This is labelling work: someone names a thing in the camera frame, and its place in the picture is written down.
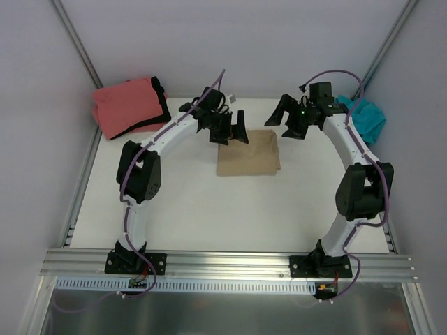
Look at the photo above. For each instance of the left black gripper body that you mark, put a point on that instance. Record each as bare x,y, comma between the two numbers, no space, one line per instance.
221,128

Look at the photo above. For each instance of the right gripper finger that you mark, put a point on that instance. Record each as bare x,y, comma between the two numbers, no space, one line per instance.
296,133
283,106

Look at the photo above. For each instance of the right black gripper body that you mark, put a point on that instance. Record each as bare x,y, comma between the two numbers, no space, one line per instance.
295,122

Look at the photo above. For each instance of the beige t shirt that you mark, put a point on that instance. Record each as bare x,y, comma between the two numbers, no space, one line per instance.
260,157

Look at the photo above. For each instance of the teal t shirt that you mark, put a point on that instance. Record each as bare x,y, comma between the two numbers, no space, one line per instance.
368,119

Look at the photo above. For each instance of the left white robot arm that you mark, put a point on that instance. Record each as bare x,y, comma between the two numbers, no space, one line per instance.
139,172

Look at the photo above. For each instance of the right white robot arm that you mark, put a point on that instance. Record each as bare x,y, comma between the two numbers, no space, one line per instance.
363,192

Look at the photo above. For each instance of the folded black t shirt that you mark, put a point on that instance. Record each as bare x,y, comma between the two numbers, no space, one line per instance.
145,107

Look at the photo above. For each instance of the folded pink t shirt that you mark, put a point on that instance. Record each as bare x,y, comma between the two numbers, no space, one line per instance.
108,103

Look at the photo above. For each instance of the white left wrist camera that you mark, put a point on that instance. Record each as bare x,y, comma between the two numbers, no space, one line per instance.
231,98

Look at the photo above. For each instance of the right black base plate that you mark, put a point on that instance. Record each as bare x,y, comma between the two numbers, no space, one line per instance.
309,266

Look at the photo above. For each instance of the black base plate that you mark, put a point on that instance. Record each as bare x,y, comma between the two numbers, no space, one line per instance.
309,266
153,263

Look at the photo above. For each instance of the right corner aluminium post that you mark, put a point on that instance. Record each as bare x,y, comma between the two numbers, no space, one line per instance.
391,37

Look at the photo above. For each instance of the corner aluminium post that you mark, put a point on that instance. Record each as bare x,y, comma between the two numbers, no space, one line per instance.
76,42
391,37

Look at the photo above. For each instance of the white slotted cable duct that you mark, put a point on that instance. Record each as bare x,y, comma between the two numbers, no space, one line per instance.
287,287

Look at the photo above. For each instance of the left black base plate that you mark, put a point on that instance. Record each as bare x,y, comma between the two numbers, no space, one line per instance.
153,263

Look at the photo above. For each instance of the left corner aluminium post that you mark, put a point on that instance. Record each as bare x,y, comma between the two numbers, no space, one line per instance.
76,42

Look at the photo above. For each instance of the aluminium mounting rail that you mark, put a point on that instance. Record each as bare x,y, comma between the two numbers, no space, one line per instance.
225,265

